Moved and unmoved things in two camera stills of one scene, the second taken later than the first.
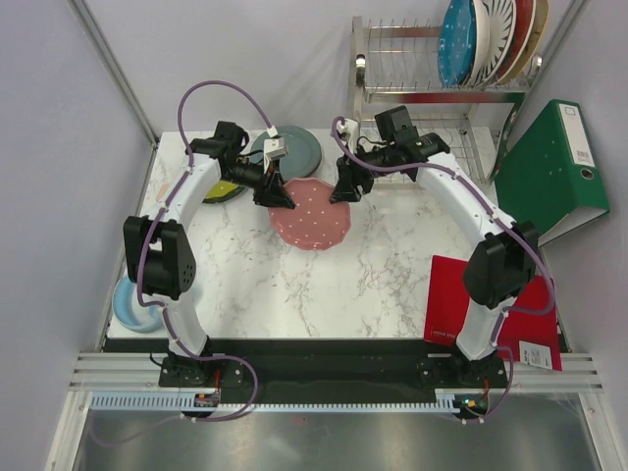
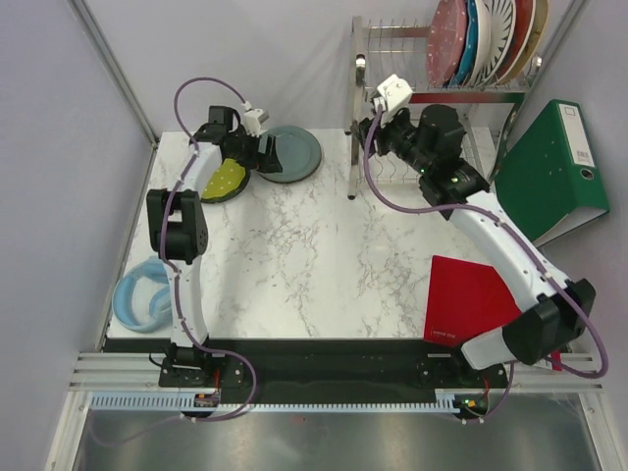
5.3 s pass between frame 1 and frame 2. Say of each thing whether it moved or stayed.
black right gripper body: moved
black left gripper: moved
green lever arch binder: stayed
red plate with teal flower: stayed
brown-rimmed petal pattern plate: stayed
